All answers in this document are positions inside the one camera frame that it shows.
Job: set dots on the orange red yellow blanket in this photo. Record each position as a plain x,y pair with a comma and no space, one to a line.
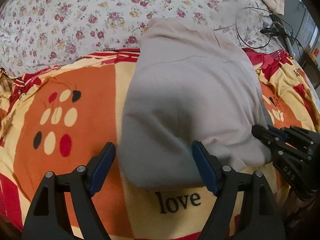
60,117

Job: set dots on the black tripod stand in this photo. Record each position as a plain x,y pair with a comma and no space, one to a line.
278,29

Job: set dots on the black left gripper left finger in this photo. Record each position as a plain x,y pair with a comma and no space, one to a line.
47,217

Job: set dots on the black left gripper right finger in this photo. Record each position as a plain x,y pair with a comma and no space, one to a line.
245,207

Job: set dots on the beige grey jacket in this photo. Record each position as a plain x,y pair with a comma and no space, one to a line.
190,83

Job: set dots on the floral white bed sheet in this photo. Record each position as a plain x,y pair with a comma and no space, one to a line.
36,34

